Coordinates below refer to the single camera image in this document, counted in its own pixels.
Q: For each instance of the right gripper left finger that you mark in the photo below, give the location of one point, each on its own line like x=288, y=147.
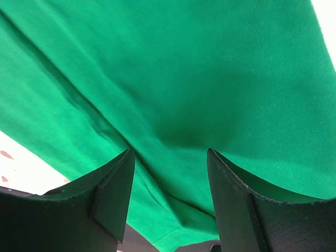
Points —
x=87, y=214

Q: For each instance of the green t-shirt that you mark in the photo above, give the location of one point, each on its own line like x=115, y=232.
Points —
x=81, y=81

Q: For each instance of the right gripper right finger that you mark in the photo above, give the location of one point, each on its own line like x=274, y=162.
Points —
x=255, y=215

